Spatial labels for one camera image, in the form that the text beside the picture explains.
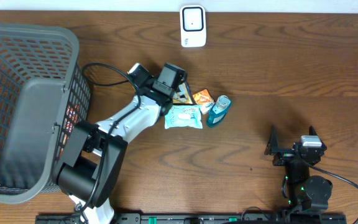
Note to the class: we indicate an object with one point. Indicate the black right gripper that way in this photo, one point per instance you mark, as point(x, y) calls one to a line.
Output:
point(272, 148)

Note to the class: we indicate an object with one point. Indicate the yellow red snack bag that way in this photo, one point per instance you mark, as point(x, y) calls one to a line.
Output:
point(183, 95)

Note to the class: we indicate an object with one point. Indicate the light blue wet wipes pack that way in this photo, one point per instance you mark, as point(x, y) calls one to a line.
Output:
point(180, 116)

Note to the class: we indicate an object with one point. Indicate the orange white small box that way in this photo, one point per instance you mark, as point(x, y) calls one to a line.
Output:
point(205, 100)

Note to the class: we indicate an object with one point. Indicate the blue mouthwash bottle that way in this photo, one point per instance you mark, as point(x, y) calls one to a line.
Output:
point(219, 110)

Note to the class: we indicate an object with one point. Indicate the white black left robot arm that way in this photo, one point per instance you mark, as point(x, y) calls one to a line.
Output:
point(89, 167)

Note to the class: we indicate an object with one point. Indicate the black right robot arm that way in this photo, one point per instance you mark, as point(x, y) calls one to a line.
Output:
point(306, 193)

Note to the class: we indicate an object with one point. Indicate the white barcode scanner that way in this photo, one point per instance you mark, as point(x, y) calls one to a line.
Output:
point(193, 26)

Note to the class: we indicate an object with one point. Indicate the grey plastic shopping basket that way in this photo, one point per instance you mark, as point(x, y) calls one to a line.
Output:
point(42, 96)

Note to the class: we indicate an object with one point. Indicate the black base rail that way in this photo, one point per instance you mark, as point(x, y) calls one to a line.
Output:
point(124, 218)

